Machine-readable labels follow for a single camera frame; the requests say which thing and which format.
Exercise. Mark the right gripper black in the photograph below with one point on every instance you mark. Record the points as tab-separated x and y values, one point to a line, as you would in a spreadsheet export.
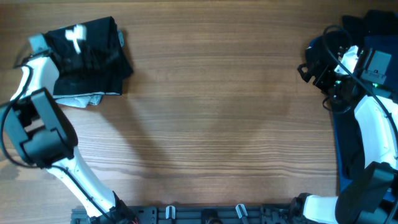
320	81

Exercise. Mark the black shorts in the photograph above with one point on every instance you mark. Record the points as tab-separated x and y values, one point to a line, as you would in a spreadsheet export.
98	32

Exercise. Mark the dark navy folded garment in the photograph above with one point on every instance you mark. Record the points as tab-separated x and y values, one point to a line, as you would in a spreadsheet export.
342	46

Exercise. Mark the folded light blue jeans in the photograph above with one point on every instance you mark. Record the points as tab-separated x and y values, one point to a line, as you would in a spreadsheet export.
81	99

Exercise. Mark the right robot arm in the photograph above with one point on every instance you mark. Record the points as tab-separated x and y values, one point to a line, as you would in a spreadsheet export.
361	85

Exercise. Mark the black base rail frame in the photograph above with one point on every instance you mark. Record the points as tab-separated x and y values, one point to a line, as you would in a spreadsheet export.
263	214

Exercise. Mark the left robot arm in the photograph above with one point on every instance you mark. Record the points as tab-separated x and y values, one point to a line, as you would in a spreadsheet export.
45	139

